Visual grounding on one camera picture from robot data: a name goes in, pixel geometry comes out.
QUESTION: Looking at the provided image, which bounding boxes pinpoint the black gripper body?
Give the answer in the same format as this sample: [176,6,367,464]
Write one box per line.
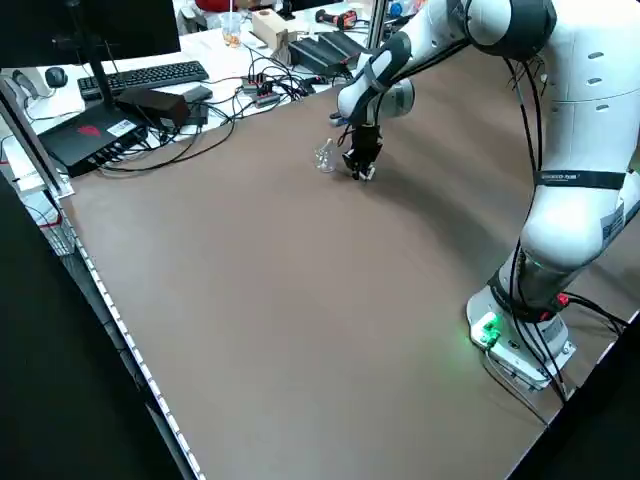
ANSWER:
[351,125,385,162]

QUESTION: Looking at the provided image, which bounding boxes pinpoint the clear glass alcohol lamp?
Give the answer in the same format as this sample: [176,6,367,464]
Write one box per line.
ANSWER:
[313,137,337,174]

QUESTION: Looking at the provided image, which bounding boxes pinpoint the black ribbed power supply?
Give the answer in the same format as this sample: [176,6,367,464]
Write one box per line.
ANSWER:
[288,30,364,76]

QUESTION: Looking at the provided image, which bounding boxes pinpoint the grey usb hub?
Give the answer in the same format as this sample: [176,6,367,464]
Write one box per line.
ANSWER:
[242,74,281,109]

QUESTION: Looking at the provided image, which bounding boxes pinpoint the orange black hand tool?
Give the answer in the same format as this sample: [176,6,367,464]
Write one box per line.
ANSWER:
[314,8,362,29]

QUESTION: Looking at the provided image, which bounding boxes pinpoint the clear plastic cup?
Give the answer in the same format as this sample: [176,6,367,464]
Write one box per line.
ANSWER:
[219,12,243,49]

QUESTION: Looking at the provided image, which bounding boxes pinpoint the black power brick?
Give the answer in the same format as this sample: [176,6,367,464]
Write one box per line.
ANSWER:
[115,88,190,129]

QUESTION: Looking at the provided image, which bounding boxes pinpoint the black keyboard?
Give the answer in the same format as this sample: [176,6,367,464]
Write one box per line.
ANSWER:
[77,60,210,100]

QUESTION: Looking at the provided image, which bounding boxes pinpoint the black monitor with stand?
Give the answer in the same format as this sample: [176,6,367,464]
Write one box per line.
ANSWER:
[0,0,182,109]

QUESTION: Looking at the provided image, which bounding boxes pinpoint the black box with red logo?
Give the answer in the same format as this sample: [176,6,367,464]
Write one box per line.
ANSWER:
[37,102,150,179]

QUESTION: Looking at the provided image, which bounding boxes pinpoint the white table edge strip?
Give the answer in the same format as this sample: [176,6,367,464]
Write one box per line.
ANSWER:
[53,192,207,480]

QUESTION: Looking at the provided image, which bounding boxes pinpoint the aluminium frame post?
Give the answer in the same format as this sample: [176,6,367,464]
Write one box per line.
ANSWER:
[367,0,389,51]

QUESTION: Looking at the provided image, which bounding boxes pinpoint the black table cable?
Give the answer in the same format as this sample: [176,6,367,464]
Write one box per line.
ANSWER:
[99,112,237,174]

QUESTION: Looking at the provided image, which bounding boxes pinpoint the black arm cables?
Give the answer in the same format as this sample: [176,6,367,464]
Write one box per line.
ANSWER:
[462,0,629,404]

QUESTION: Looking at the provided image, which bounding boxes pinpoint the aluminium frame rail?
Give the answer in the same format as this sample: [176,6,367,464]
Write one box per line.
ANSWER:
[0,74,75,199]

